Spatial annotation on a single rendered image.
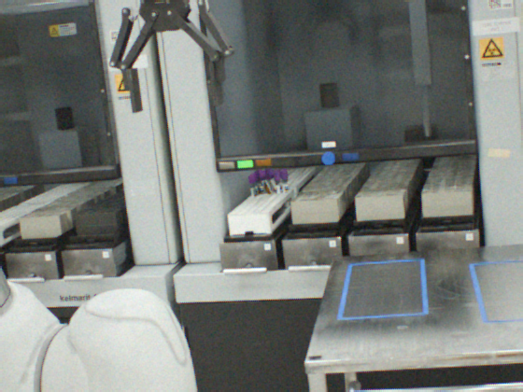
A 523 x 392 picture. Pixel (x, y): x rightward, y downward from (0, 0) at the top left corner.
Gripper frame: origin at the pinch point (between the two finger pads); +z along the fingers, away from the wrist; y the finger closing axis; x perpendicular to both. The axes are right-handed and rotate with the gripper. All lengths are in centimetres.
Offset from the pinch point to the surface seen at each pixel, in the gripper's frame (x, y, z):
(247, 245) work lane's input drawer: 66, -10, 40
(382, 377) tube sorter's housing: 66, 18, 73
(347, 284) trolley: 23.4, 20.3, 38.1
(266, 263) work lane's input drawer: 66, -6, 45
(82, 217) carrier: 73, -54, 33
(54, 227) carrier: 73, -62, 35
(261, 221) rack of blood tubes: 70, -7, 36
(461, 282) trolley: 22, 41, 38
